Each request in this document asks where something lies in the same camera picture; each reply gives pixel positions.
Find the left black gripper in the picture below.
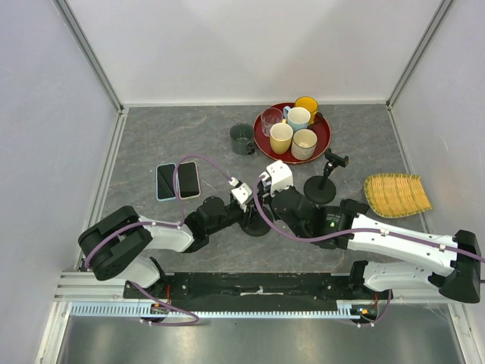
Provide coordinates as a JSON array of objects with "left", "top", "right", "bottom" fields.
[{"left": 207, "top": 199, "right": 265, "bottom": 235}]

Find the black phone stand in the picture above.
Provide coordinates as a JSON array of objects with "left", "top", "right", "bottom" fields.
[
  {"left": 304, "top": 148, "right": 349, "bottom": 205},
  {"left": 241, "top": 209, "right": 273, "bottom": 237}
]

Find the cream case phone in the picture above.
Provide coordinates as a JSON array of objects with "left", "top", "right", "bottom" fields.
[{"left": 177, "top": 161, "right": 201, "bottom": 199}]

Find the blue case phone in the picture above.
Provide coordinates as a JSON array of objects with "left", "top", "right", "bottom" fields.
[{"left": 155, "top": 163, "right": 176, "bottom": 202}]

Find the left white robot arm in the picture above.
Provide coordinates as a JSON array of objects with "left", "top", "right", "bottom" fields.
[{"left": 78, "top": 196, "right": 268, "bottom": 298}]

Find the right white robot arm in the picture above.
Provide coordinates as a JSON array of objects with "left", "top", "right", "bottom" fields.
[{"left": 252, "top": 180, "right": 484, "bottom": 303}]

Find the pale yellow cup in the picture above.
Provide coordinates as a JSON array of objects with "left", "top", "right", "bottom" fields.
[{"left": 270, "top": 119, "right": 293, "bottom": 155}]

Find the dark green mug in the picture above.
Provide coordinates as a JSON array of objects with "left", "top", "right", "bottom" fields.
[{"left": 230, "top": 123, "right": 255, "bottom": 155}]

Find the beige ceramic cup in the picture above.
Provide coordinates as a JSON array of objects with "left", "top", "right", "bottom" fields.
[{"left": 291, "top": 129, "right": 318, "bottom": 161}]

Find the clear glass cup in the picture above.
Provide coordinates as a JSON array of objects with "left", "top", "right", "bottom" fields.
[{"left": 261, "top": 107, "right": 283, "bottom": 137}]

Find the light blue mug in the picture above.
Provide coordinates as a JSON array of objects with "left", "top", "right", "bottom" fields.
[{"left": 283, "top": 106, "right": 311, "bottom": 132}]

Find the orange yellow mug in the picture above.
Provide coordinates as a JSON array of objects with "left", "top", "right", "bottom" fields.
[{"left": 294, "top": 96, "right": 318, "bottom": 125}]

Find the woven bamboo mat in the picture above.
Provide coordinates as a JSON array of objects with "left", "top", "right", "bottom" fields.
[{"left": 364, "top": 173, "right": 433, "bottom": 218}]

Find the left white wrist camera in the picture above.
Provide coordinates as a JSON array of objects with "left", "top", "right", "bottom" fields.
[{"left": 229, "top": 177, "right": 253, "bottom": 212}]

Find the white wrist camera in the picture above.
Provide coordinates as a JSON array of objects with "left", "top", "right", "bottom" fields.
[
  {"left": 260, "top": 160, "right": 294, "bottom": 197},
  {"left": 229, "top": 177, "right": 253, "bottom": 212}
]

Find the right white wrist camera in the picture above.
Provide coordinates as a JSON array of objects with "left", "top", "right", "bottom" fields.
[{"left": 260, "top": 160, "right": 294, "bottom": 197}]

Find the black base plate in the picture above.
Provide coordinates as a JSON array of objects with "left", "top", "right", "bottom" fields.
[{"left": 147, "top": 272, "right": 393, "bottom": 312}]

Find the slotted cable duct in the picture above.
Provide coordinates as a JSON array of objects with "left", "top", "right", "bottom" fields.
[{"left": 70, "top": 301, "right": 391, "bottom": 319}]

